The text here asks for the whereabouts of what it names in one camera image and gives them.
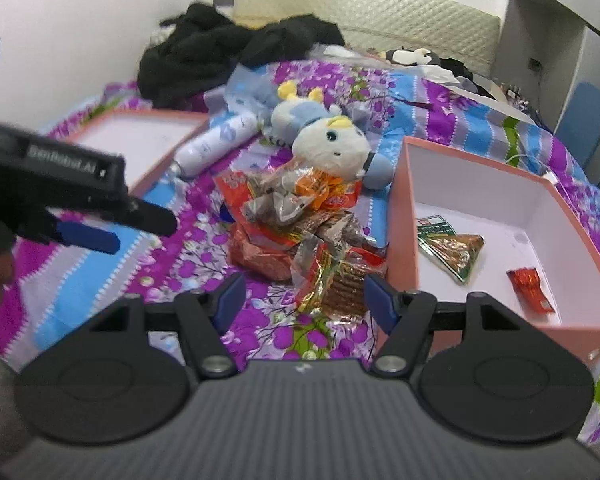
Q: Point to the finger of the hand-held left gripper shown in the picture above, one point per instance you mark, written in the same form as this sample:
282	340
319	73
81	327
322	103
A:
152	220
87	236

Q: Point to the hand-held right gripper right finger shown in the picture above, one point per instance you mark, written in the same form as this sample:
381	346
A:
380	300

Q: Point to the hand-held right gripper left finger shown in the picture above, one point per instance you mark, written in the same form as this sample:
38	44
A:
230	300

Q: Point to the large red snack packet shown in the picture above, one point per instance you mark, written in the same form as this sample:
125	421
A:
260	257

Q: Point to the red and white snack packet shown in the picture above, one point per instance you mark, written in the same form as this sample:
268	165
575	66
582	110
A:
232	182

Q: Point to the pink cardboard box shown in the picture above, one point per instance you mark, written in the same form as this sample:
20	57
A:
480	195

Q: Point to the purple floral blanket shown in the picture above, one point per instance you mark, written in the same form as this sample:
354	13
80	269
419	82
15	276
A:
190	240

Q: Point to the pink box lid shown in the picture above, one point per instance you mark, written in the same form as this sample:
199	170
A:
130	145

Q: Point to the green triangular snack packet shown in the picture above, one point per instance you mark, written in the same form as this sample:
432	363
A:
452	255

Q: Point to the white spray bottle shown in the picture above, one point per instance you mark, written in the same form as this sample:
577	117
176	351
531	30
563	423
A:
210	142

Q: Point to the orange snack packet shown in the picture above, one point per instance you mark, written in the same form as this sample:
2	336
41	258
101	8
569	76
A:
325	190

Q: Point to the small red candy packet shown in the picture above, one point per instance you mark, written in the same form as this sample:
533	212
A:
530	287

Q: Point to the clear blue-printed plastic bag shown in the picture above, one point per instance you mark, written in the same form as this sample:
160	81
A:
245	91

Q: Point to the blue and white plush toy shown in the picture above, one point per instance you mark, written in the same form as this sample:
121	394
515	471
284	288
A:
330	145

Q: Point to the black clothes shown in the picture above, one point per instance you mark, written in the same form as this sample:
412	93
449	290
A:
195	55

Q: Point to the black and white plush toy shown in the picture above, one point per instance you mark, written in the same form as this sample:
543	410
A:
411	56

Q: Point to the white plastic wrap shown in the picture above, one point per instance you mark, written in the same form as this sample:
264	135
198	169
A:
341	52

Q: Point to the blue panel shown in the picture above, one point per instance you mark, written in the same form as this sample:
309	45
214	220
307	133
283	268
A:
585	120

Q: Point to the cream quilted headboard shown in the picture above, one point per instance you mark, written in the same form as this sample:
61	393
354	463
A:
380	10

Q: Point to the white cabinet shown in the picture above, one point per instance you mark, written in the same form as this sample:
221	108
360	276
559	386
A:
550	25

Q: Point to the wall outlet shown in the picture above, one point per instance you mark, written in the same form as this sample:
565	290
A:
534	65

